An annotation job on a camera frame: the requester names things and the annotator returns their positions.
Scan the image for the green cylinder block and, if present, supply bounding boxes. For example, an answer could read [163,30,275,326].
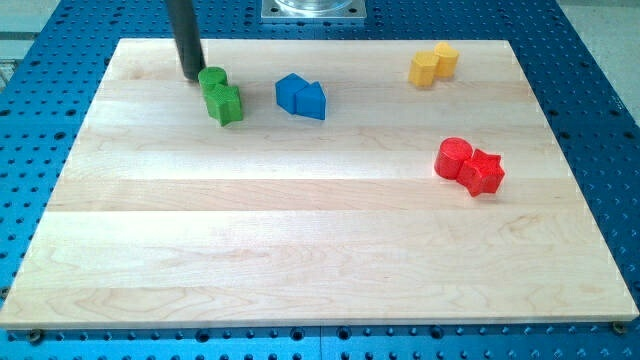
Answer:
[197,67,228,93]

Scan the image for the blue cube block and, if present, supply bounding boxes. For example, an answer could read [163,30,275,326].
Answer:
[275,73,308,114]

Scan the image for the green star block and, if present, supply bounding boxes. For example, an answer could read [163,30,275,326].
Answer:
[204,84,244,127]

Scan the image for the red cylinder block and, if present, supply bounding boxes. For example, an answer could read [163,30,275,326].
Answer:
[434,137,473,180]

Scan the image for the yellow pentagon block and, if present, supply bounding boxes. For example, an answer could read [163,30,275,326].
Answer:
[408,51,439,87]

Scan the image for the light wooden board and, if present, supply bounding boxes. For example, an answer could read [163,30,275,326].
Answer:
[1,39,638,329]

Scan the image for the red star block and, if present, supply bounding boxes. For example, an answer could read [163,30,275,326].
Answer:
[456,149,505,197]

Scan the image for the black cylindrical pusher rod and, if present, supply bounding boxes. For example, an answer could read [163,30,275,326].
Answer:
[165,0,206,81]

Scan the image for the left board stop screw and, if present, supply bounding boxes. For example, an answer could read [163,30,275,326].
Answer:
[26,329,44,344]

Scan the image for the board stop screw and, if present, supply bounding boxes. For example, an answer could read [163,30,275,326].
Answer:
[26,329,44,344]
[611,322,627,335]

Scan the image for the right board stop screw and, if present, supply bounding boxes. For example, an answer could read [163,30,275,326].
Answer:
[611,322,627,335]

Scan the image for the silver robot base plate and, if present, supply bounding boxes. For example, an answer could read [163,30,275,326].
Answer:
[260,0,367,22]

